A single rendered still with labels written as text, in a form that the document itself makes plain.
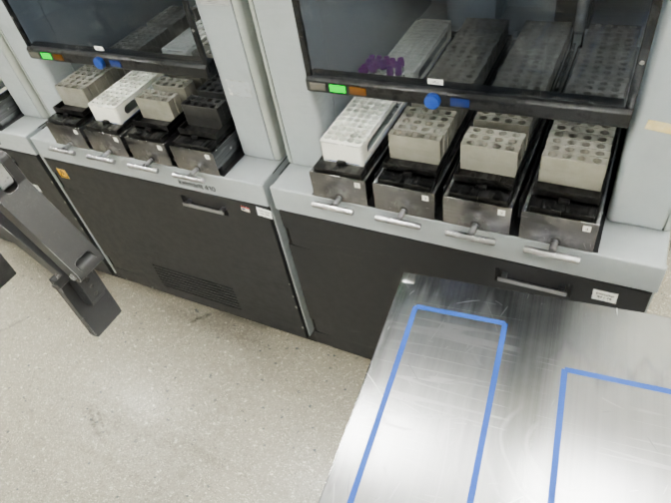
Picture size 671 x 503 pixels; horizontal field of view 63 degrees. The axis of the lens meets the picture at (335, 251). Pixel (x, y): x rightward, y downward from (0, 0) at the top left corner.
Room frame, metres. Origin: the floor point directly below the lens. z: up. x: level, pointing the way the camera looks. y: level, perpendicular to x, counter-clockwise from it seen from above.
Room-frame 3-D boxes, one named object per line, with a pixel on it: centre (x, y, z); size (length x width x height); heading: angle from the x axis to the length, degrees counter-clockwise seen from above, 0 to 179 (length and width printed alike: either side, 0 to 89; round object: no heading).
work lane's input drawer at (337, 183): (1.22, -0.21, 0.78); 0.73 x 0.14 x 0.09; 146
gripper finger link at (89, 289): (0.30, 0.18, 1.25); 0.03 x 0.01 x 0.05; 56
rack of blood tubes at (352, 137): (1.11, -0.14, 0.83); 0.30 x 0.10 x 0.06; 146
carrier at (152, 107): (1.34, 0.38, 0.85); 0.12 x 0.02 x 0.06; 56
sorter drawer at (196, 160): (1.44, 0.12, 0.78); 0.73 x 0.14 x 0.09; 146
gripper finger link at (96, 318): (0.31, 0.20, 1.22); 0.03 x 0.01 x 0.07; 146
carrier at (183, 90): (1.39, 0.34, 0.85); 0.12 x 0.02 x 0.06; 55
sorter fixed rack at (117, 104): (1.51, 0.45, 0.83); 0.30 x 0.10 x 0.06; 146
